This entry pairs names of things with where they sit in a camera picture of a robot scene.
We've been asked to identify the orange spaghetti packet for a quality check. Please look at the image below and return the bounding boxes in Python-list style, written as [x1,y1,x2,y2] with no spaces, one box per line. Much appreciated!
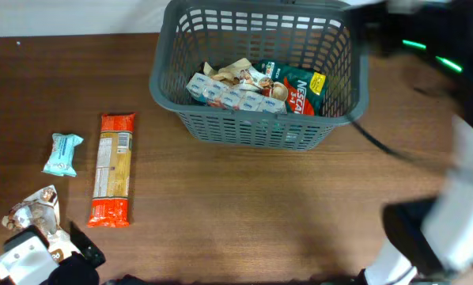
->
[87,113,135,228]

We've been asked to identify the grey plastic basket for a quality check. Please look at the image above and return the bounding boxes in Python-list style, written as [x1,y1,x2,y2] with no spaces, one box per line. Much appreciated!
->
[149,0,369,150]

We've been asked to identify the green Nescafe coffee bag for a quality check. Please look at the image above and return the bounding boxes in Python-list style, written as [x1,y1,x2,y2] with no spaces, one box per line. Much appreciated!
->
[253,59,327,116]

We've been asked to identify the pink blue tissue multipack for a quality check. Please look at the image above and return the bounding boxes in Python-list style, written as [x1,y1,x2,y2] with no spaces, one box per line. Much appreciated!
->
[186,73,286,114]

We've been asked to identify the cream paper pouch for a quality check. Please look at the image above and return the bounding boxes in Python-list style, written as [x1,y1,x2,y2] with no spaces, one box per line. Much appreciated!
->
[202,58,274,93]

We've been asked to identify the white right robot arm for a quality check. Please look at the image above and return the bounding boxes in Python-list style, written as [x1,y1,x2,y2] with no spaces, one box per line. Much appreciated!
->
[348,1,473,285]

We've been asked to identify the white brown cookie bag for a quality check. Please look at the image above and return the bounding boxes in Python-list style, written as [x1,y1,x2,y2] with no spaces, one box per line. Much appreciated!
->
[2,184,80,263]

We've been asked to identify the mint green snack packet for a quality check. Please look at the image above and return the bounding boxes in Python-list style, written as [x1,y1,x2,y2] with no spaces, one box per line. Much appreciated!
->
[43,133,83,177]

